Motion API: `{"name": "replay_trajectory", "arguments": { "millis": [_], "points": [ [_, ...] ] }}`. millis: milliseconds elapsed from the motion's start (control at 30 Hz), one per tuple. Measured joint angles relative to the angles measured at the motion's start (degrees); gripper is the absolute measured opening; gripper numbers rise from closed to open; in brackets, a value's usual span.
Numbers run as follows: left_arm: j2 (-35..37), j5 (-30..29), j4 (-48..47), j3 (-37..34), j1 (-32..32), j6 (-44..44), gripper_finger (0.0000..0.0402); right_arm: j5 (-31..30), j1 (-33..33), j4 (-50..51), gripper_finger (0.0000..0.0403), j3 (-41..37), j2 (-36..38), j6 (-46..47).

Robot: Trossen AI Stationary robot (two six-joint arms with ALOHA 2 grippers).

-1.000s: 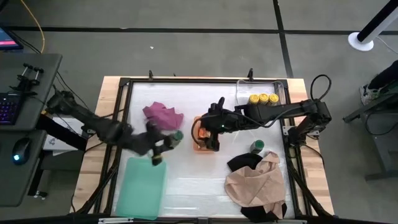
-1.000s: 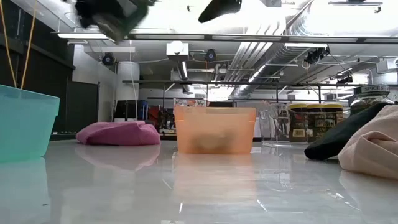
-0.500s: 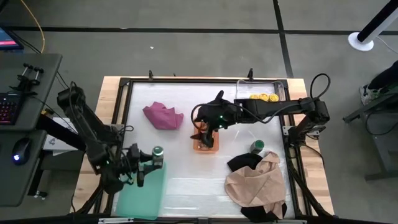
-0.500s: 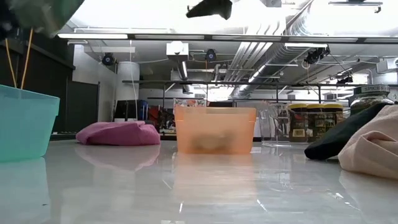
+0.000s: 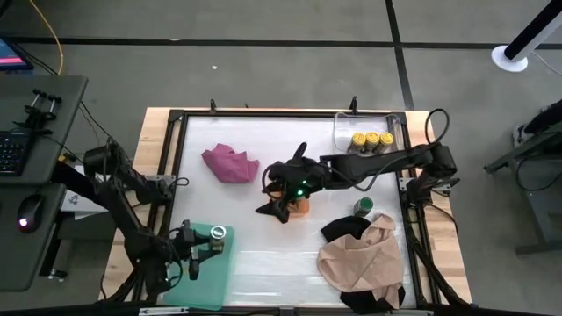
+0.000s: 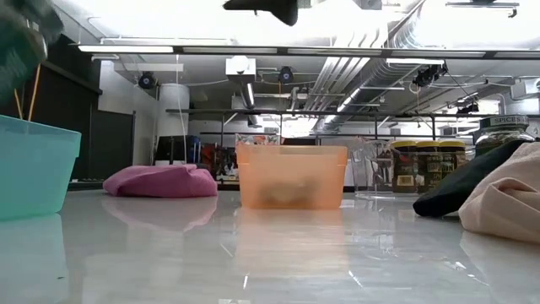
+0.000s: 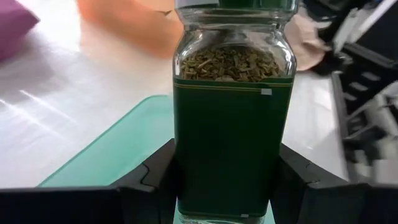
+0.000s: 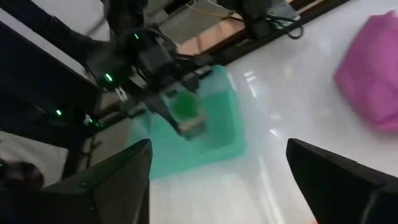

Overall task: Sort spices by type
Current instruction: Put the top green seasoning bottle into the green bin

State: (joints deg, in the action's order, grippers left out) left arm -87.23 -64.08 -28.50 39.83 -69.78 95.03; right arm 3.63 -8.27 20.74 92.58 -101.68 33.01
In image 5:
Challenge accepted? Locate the orange translucent plastic bin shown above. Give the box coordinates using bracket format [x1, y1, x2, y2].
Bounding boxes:
[270, 190, 311, 219]

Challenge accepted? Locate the yellow cable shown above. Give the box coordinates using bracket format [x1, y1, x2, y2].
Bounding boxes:
[27, 0, 65, 76]

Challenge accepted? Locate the yellow-lid spice jar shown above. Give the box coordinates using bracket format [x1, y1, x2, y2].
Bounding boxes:
[364, 131, 381, 154]
[348, 133, 368, 155]
[377, 131, 395, 155]

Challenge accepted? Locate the grey metal stand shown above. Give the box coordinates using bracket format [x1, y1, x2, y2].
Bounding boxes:
[484, 126, 562, 256]

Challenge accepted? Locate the person's light shoe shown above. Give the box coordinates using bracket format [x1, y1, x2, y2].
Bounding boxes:
[511, 124, 530, 149]

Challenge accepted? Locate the black cloth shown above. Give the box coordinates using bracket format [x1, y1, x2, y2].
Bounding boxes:
[320, 215, 407, 316]

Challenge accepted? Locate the black computer mouse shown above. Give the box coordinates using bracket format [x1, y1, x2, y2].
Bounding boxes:
[16, 193, 46, 234]

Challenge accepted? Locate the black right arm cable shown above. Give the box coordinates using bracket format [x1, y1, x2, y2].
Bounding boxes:
[423, 107, 451, 148]

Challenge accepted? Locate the person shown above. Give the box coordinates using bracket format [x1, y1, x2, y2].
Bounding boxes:
[522, 98, 562, 135]

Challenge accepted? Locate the black metal table frame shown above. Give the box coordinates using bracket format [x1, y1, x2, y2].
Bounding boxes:
[104, 106, 473, 316]

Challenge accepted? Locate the clear plastic bin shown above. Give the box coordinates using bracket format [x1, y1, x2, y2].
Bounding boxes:
[331, 111, 405, 155]

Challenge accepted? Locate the white paper sheet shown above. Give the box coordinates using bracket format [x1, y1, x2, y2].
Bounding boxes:
[59, 189, 111, 221]

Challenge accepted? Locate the black clamp stand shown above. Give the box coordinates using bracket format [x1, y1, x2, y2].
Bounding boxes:
[11, 88, 63, 135]

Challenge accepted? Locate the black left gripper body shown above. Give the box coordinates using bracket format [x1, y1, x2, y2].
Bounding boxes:
[168, 219, 199, 269]

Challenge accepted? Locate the black desk cable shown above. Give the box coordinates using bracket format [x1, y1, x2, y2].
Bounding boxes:
[77, 99, 125, 149]

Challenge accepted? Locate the grey desk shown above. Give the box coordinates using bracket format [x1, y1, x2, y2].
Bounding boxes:
[0, 74, 90, 293]

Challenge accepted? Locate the beige cloth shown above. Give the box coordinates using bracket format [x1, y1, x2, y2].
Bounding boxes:
[316, 213, 407, 310]

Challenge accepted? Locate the silver bracket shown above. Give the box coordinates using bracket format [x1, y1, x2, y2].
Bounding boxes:
[138, 306, 191, 316]

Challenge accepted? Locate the black and white pole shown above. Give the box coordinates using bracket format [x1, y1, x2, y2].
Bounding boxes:
[490, 0, 562, 74]

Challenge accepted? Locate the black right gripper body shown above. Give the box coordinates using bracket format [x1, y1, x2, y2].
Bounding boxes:
[263, 156, 335, 204]

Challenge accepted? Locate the magenta cloth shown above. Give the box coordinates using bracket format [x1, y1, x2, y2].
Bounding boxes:
[200, 142, 262, 185]

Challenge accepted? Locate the black keyboard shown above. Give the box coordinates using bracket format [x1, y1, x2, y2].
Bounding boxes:
[0, 128, 32, 177]

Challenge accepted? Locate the computer monitor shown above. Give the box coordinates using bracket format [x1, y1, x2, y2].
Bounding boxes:
[0, 38, 34, 72]

